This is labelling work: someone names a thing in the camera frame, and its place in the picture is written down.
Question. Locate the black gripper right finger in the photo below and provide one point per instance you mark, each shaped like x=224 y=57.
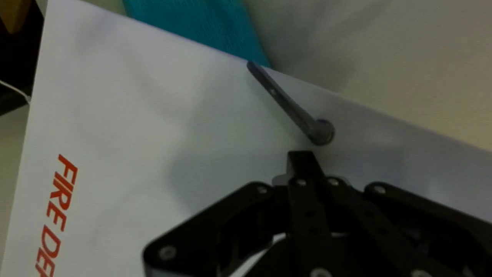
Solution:
x=410 y=220

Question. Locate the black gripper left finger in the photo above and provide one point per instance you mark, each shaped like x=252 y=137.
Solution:
x=216 y=225

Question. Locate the white fire dept valve door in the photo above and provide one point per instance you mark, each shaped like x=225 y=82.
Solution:
x=155 y=133

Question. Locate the teal pillow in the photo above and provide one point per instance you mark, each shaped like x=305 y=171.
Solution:
x=205 y=25

